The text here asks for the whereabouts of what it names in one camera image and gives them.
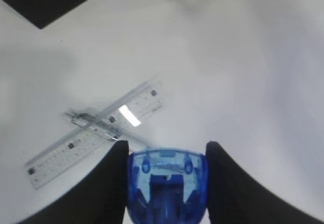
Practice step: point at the blue pencil sharpener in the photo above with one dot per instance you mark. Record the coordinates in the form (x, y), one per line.
(167, 186)

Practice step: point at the clear plastic ruler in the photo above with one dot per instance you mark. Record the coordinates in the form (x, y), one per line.
(136, 107)

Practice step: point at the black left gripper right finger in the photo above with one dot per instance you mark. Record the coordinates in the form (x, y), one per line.
(235, 197)

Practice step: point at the grey grip pen on ruler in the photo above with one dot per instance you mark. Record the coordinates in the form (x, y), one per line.
(110, 127)

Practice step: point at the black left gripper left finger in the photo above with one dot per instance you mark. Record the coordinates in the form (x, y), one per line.
(101, 197)

